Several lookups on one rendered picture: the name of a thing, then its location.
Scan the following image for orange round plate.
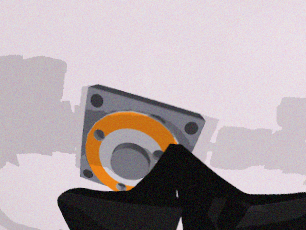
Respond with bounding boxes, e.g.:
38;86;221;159
86;110;178;191

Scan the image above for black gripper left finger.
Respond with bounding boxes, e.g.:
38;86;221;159
57;143;184;230

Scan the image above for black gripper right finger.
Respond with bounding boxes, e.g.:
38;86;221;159
176;143;306;230

